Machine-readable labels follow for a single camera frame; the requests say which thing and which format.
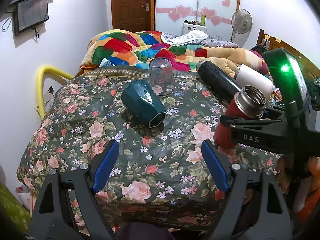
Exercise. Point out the dark green faceted cup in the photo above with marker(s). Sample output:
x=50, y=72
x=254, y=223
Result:
x=141, y=101

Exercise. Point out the sliding wardrobe with hearts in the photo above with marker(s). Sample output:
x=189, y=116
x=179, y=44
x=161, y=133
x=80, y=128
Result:
x=170, y=16

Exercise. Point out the red thermos bottle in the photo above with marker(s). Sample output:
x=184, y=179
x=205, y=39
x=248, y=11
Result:
x=248, y=104

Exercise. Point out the floral tablecloth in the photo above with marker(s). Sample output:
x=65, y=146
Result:
x=160, y=176

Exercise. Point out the white bedside cabinet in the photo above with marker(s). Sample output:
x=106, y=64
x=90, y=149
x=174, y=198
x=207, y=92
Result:
x=187, y=27

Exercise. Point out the clear glass cup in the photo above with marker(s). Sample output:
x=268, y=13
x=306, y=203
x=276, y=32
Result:
x=161, y=76

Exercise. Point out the grey white crumpled sheet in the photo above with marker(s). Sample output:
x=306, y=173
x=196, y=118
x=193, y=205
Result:
x=195, y=37

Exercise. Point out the standing electric fan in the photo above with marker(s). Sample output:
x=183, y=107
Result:
x=241, y=27

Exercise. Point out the small wall mounted monitor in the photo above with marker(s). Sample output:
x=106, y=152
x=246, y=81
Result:
x=28, y=14

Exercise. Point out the white thermos bottle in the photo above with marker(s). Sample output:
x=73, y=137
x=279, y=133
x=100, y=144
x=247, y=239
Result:
x=247, y=76

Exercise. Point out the brown wooden door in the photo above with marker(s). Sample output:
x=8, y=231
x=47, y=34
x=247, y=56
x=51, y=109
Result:
x=133, y=15

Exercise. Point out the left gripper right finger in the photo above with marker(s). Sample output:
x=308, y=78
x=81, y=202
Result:
x=254, y=207

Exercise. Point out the green bottle on cabinet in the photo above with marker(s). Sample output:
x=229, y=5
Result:
x=203, y=20

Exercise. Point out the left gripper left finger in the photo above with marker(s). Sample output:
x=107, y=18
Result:
x=53, y=215

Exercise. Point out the wooden bed headboard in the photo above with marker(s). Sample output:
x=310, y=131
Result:
x=309, y=70

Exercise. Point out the colourful patchwork blanket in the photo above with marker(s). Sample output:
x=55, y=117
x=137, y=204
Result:
x=122, y=47

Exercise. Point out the black thermos bottle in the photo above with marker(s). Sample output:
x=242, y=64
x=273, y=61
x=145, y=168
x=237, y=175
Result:
x=219, y=82

